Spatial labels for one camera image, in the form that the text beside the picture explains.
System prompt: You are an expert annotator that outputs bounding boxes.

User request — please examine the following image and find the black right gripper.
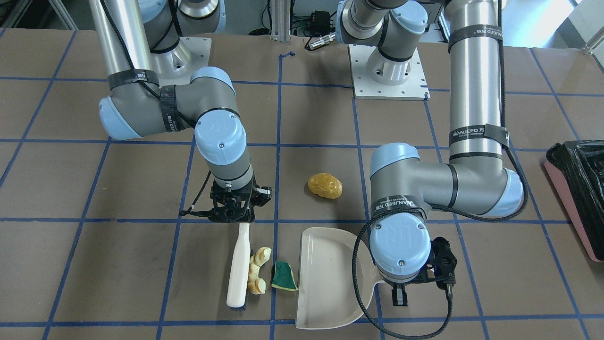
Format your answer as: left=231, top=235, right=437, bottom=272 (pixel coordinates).
left=210, top=180, right=272, bottom=223

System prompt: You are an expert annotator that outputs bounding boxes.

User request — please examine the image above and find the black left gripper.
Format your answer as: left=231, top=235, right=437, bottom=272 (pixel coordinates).
left=391, top=237, right=457, bottom=307

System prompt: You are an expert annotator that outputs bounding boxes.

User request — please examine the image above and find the beige dustpan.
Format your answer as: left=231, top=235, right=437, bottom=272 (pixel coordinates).
left=295, top=227, right=363, bottom=331

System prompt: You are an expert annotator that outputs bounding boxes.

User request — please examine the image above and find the green yellow sponge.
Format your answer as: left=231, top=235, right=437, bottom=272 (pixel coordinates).
left=271, top=261, right=298, bottom=292

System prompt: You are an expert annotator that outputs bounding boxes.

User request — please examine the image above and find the beige hand brush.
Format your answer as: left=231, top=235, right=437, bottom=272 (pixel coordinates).
left=226, top=222, right=251, bottom=309

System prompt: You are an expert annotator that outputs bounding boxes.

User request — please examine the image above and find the yellow potato-like lump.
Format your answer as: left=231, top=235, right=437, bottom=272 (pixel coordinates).
left=308, top=172, right=343, bottom=199

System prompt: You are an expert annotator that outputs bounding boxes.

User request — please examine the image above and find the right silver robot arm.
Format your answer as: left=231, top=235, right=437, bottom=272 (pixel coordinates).
left=89, top=0, right=271, bottom=222

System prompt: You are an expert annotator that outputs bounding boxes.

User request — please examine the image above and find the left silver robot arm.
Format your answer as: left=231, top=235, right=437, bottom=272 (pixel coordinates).
left=369, top=0, right=527, bottom=306

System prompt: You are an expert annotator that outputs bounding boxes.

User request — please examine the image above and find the black lined trash bin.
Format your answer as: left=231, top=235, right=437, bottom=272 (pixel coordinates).
left=544, top=140, right=604, bottom=262

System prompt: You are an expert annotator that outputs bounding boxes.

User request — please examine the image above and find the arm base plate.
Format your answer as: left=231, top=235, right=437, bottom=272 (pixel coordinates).
left=349, top=44, right=431, bottom=101
left=151, top=37, right=212, bottom=87

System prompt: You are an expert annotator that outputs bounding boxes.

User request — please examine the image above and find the aluminium frame post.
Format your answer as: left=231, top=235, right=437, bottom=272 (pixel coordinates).
left=269, top=0, right=292, bottom=43

